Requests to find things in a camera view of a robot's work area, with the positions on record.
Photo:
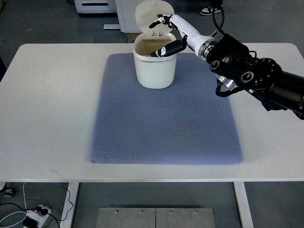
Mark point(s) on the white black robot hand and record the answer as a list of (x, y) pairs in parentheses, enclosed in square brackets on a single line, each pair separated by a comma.
[(190, 37)]

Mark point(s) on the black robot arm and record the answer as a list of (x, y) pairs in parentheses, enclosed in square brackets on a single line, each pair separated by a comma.
[(263, 78)]

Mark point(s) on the white trash bin with lid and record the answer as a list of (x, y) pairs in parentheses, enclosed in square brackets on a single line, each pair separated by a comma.
[(153, 72)]

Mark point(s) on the black and white sneaker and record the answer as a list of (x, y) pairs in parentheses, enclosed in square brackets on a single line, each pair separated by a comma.
[(211, 9)]

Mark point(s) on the cardboard box behind table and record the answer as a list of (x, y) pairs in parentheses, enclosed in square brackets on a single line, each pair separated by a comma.
[(131, 37)]

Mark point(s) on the blue textured mat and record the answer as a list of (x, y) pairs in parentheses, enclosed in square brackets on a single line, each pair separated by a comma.
[(183, 124)]

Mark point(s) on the white cabinet in background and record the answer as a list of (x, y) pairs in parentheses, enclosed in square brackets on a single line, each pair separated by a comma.
[(126, 17)]

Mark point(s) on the white appliance in background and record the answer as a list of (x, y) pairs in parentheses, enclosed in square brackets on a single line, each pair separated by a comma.
[(95, 6)]

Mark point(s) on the right white table leg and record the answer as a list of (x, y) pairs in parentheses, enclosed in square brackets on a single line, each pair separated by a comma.
[(243, 205)]

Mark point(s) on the white table leg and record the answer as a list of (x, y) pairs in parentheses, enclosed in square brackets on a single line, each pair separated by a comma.
[(243, 205), (69, 205)]

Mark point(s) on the left white table leg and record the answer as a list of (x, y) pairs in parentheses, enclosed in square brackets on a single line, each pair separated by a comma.
[(69, 205)]

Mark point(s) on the grey metal floor plate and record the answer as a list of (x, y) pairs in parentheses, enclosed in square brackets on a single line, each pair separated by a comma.
[(155, 218)]

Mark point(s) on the white power strip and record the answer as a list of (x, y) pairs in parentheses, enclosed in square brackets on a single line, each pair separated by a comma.
[(36, 218)]

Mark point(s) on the grey caster wheel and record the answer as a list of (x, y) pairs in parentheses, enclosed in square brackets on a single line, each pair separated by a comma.
[(6, 191)]

